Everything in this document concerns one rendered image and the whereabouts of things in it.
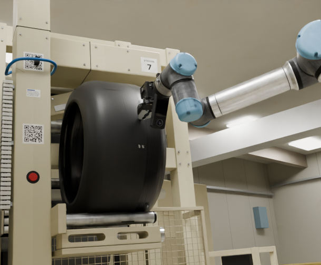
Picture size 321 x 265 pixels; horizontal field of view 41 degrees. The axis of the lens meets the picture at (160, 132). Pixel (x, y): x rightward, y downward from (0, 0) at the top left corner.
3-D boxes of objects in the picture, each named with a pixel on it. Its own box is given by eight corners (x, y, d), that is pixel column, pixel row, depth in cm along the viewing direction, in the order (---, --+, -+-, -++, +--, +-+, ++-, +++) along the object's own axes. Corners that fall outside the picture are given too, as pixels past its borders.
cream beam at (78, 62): (41, 63, 194) (41, 33, 198) (31, 85, 215) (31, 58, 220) (163, 78, 220) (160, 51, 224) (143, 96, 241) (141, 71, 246)
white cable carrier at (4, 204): (-1, 209, 145) (3, 79, 159) (-2, 211, 149) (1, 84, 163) (13, 209, 147) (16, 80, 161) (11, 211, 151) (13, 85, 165)
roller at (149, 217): (59, 222, 149) (61, 230, 145) (61, 211, 147) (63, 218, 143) (151, 218, 164) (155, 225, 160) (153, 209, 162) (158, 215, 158)
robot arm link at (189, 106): (209, 120, 130) (200, 88, 134) (200, 109, 120) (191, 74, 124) (185, 128, 132) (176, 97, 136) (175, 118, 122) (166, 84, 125)
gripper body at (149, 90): (158, 91, 151) (173, 74, 141) (161, 113, 148) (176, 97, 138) (138, 89, 148) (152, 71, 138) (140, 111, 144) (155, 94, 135)
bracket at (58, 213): (58, 233, 139) (57, 203, 141) (36, 243, 173) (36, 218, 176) (68, 233, 140) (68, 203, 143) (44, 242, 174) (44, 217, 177)
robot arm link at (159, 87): (183, 91, 134) (159, 89, 131) (176, 98, 138) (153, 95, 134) (179, 71, 137) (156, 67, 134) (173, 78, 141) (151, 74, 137)
